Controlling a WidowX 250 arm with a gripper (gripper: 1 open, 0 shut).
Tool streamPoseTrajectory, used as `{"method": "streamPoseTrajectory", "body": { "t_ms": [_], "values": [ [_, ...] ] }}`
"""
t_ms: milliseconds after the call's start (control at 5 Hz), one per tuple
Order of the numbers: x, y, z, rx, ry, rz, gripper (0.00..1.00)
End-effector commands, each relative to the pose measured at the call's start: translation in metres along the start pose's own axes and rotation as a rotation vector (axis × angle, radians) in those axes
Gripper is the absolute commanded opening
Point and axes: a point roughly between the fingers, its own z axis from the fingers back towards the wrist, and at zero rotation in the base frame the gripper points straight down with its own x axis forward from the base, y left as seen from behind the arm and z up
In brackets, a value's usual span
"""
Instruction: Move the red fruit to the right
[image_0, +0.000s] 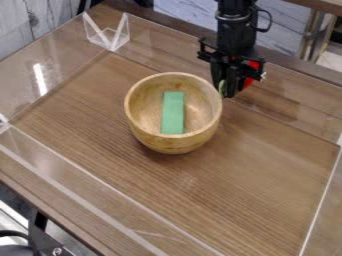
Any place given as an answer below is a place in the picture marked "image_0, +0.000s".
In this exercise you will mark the clear acrylic corner bracket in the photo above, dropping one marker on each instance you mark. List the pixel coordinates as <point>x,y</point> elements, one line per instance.
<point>107,38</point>

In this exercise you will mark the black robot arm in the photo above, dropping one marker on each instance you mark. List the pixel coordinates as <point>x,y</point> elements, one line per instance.
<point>236,18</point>

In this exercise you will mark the wooden bowl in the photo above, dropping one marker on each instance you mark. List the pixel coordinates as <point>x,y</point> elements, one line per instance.
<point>203,107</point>

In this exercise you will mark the black table leg bracket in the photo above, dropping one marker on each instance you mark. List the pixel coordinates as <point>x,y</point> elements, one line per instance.
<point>43,244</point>

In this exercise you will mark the green rectangular block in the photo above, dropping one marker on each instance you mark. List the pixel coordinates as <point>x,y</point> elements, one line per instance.
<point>172,113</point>

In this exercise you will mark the metal table leg frame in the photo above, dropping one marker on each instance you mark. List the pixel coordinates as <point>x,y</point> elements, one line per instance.
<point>316,34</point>

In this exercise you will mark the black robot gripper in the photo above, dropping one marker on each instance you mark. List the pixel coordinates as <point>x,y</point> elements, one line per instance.
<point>216,57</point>

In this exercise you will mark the red plush fruit green leaves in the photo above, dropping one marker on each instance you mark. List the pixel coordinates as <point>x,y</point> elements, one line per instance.
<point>251,72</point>

